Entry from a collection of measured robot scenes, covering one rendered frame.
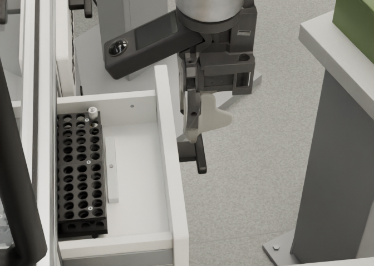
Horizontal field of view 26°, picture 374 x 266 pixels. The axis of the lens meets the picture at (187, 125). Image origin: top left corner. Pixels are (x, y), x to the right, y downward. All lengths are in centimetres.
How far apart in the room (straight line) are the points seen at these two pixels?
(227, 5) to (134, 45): 13
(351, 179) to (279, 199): 55
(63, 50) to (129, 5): 100
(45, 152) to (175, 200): 17
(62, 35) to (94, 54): 124
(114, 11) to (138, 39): 129
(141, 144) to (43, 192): 27
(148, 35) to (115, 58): 4
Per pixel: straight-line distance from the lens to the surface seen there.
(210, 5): 84
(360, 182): 159
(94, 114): 111
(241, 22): 89
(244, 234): 208
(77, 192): 105
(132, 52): 90
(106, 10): 224
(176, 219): 98
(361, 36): 142
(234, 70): 91
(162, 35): 89
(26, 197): 39
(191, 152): 106
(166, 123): 107
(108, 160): 114
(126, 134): 118
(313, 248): 191
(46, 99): 103
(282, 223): 210
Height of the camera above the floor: 174
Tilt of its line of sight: 50 degrees down
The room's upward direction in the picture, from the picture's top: straight up
